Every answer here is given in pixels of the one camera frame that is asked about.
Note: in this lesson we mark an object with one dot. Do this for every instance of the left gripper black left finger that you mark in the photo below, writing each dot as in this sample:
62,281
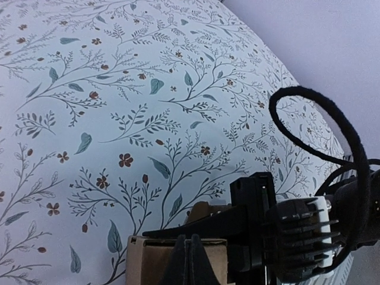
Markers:
175,272

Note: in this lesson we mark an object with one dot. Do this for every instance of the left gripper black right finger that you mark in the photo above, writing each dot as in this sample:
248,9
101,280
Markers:
207,261

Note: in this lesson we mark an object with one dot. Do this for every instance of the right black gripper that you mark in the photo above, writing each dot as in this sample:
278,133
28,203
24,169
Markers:
272,241

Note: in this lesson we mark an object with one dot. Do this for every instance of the brown cardboard paper box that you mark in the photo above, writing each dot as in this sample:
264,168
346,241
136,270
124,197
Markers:
146,259

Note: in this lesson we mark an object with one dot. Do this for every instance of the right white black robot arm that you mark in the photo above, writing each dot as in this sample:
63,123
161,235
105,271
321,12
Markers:
355,207

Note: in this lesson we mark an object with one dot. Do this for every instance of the floral patterned table mat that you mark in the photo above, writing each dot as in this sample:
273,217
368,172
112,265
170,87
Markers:
117,117

